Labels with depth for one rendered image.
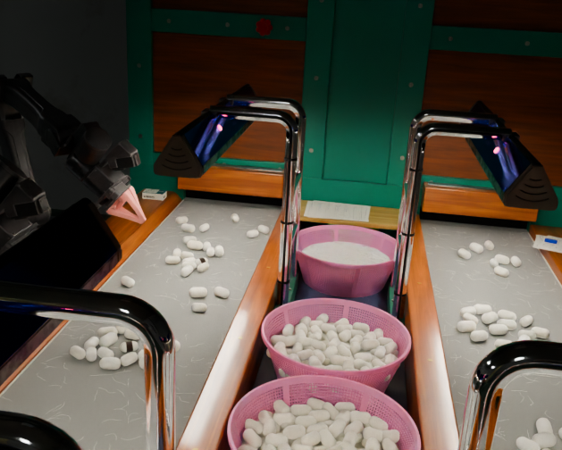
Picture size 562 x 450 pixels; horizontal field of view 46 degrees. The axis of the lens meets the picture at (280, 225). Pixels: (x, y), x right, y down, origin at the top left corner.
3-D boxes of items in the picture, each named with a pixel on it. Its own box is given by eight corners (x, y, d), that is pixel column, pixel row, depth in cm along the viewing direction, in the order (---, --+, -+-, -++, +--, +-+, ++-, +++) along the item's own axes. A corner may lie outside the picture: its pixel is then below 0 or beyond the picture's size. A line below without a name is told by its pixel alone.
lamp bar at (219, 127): (153, 175, 108) (152, 131, 106) (231, 111, 167) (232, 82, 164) (200, 179, 108) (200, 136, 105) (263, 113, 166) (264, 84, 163)
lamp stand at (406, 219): (388, 339, 135) (415, 122, 120) (387, 296, 154) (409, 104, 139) (482, 350, 133) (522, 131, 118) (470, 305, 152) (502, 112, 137)
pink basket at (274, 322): (277, 429, 106) (280, 379, 103) (247, 345, 130) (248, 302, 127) (430, 413, 112) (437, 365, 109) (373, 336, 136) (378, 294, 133)
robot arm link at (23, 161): (52, 222, 162) (20, 89, 157) (27, 229, 157) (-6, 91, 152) (39, 224, 166) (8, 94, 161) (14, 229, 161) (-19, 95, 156)
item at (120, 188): (157, 208, 146) (125, 179, 144) (146, 219, 139) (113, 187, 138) (138, 228, 148) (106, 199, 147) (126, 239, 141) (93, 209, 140)
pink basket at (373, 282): (335, 313, 145) (339, 274, 142) (268, 270, 165) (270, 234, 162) (421, 288, 159) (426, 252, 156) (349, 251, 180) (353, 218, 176)
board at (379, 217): (286, 220, 174) (287, 215, 174) (293, 203, 188) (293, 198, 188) (413, 231, 171) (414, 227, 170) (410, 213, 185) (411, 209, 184)
